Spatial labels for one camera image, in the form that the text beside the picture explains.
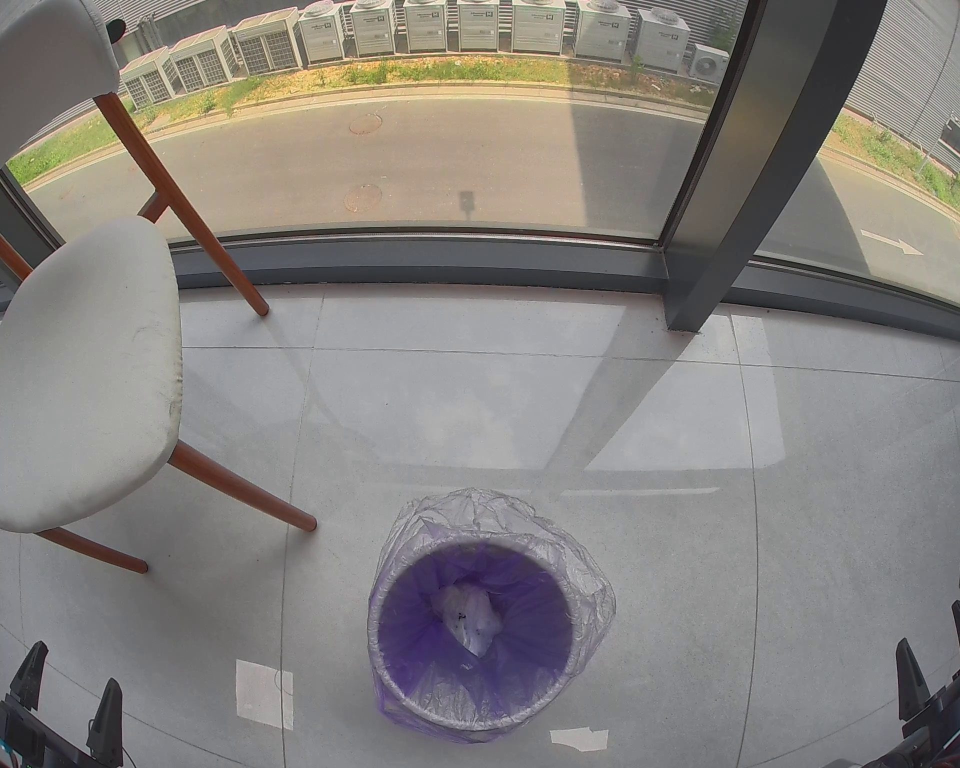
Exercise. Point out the window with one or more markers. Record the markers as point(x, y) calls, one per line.
point(450, 150)

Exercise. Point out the white paper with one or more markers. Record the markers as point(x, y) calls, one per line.
point(469, 619)

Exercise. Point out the purple plastic bag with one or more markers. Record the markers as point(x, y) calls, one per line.
point(525, 607)

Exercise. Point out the white trash bin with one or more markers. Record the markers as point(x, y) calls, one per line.
point(480, 720)

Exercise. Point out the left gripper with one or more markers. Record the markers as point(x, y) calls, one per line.
point(45, 739)

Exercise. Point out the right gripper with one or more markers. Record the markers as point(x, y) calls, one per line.
point(937, 712)

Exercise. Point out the white cushioned wooden chair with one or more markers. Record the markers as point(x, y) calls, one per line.
point(90, 360)

